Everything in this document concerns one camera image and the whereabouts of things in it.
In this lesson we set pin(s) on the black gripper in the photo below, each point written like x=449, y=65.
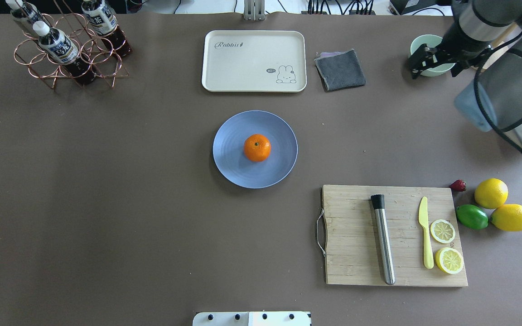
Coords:
x=452, y=45

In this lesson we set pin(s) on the orange fruit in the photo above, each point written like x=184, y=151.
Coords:
x=257, y=148

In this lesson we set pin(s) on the blue plate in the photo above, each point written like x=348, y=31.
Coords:
x=228, y=149

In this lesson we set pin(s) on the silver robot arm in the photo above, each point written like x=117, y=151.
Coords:
x=486, y=34

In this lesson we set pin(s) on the green bowl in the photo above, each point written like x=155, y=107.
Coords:
x=431, y=41

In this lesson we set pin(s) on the grey folded cloth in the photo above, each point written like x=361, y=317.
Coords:
x=340, y=70

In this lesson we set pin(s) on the red strawberry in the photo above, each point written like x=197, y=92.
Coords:
x=458, y=186

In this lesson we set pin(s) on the steel muddler black tip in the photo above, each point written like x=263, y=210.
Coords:
x=378, y=203

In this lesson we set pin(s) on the yellow plastic knife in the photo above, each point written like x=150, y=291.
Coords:
x=423, y=219

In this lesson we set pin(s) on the yellow lemon upper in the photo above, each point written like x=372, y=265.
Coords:
x=491, y=193

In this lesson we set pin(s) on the yellow lemon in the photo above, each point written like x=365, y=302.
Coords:
x=508, y=217
x=491, y=193

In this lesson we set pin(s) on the cream rabbit tray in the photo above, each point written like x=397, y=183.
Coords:
x=254, y=61

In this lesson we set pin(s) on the green lime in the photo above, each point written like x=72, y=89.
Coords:
x=472, y=216

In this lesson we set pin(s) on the lemon slice on board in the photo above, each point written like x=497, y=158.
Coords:
x=442, y=231

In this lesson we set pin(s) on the yellow lemon lower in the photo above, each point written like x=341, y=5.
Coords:
x=508, y=217

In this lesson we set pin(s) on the lemon half on board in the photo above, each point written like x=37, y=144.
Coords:
x=449, y=260

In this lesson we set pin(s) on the wooden cutting board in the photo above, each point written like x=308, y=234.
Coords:
x=352, y=251

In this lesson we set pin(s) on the tea bottle upper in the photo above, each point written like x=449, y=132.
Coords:
x=103, y=21

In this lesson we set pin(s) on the tea bottle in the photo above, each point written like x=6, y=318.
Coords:
x=63, y=51
x=25, y=15
x=103, y=21

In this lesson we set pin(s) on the tea bottle lower left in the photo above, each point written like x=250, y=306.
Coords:
x=63, y=51

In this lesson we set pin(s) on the tea bottle lower right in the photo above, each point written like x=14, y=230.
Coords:
x=25, y=15

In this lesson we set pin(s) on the aluminium frame post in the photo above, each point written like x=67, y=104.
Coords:
x=254, y=10

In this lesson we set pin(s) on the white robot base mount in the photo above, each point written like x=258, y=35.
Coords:
x=254, y=318

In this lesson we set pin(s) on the copper wire bottle rack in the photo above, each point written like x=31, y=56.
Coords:
x=67, y=16

